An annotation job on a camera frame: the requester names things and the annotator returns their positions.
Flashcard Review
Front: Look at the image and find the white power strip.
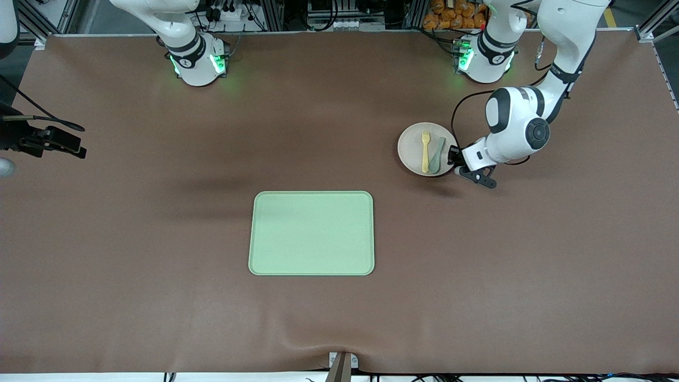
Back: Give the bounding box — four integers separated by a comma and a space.
204, 4, 256, 23

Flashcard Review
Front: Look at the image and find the orange snack bags pile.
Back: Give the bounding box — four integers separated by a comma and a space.
423, 0, 488, 30

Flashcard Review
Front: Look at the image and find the teal plastic spoon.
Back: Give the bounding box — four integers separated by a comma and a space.
429, 137, 447, 175

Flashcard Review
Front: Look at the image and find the brown table cover mat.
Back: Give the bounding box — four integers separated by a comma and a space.
0, 29, 679, 375

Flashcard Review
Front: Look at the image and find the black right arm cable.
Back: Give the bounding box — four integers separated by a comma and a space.
0, 73, 86, 133

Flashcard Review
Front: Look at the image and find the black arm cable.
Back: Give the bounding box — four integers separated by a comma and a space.
0, 73, 86, 133
451, 72, 555, 166

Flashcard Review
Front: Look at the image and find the light green rectangular tray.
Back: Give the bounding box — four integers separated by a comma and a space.
248, 190, 375, 276

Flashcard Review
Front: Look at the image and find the round white plate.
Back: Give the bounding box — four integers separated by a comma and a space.
397, 123, 458, 177

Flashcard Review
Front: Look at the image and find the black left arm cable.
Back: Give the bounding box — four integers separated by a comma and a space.
451, 72, 555, 166

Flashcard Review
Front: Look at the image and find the aluminium frame post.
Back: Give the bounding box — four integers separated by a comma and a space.
636, 5, 679, 44
403, 0, 428, 30
257, 0, 285, 32
19, 0, 80, 42

